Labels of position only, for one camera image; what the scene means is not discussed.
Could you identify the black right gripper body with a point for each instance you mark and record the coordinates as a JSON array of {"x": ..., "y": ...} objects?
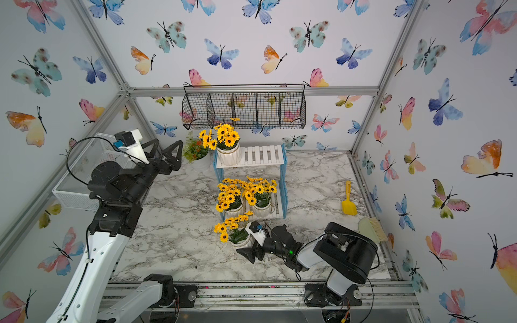
[{"x": 269, "y": 247}]

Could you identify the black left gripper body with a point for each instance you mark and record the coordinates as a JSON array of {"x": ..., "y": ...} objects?
[{"x": 155, "y": 167}]

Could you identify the sunflower pot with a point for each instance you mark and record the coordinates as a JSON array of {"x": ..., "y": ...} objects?
[
  {"x": 225, "y": 140},
  {"x": 258, "y": 193},
  {"x": 233, "y": 230},
  {"x": 230, "y": 201}
]

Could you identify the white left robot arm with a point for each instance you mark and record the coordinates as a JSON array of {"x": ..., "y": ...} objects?
[{"x": 120, "y": 193}]

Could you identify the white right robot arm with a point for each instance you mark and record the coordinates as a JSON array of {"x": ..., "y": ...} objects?
[{"x": 349, "y": 254}]

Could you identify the orange flower green plant pot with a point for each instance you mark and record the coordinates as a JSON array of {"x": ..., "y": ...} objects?
[{"x": 197, "y": 156}]

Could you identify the yellow plastic garden shovel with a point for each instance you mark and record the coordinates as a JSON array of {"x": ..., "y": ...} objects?
[{"x": 349, "y": 207}]

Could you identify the small hand brush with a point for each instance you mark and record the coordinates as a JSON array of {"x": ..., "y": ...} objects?
[{"x": 372, "y": 229}]

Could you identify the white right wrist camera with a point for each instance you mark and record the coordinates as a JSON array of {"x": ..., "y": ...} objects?
[{"x": 257, "y": 231}]

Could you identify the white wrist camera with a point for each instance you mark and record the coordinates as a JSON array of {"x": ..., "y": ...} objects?
[
  {"x": 257, "y": 231},
  {"x": 129, "y": 143}
]

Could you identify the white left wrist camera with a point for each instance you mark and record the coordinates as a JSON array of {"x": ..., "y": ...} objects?
[{"x": 129, "y": 143}]

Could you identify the white mesh wall basket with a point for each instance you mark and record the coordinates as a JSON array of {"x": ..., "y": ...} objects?
[{"x": 71, "y": 190}]

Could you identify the black wire wall basket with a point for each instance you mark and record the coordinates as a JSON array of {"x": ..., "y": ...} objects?
[{"x": 273, "y": 106}]

